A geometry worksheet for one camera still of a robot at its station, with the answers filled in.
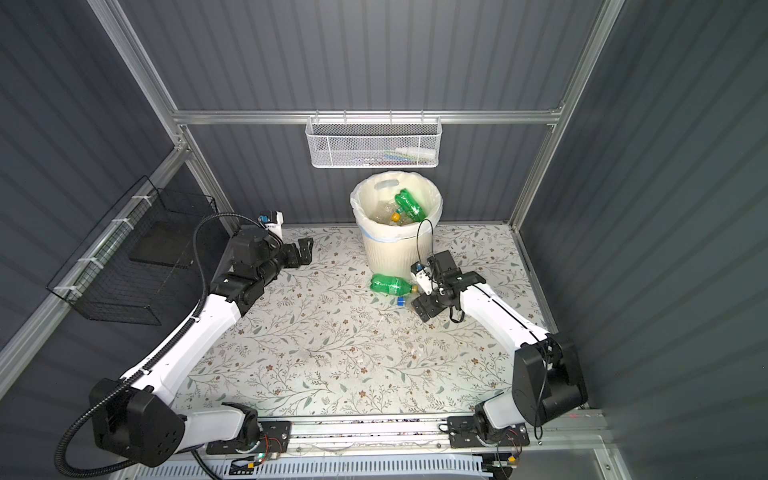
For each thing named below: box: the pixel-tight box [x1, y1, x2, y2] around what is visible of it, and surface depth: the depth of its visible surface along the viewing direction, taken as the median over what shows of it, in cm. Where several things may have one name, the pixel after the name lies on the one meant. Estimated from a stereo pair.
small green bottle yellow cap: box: [391, 188, 427, 222], surface depth 99 cm
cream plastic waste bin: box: [350, 170, 444, 280], surface depth 95 cm
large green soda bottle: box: [370, 273, 419, 297], surface depth 101 cm
